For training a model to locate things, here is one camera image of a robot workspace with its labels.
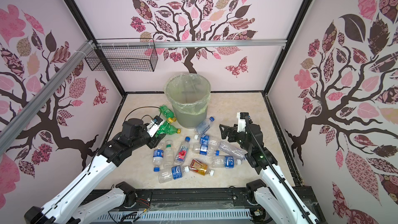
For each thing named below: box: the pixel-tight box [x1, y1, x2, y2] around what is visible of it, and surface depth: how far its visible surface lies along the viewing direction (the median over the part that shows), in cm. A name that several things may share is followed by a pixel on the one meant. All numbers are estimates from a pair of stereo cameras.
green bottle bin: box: [159, 104, 177, 122], surface depth 105 cm
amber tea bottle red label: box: [189, 159, 215, 177], surface depth 81 cm
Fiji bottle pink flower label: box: [174, 136, 191, 165], surface depth 87 cm
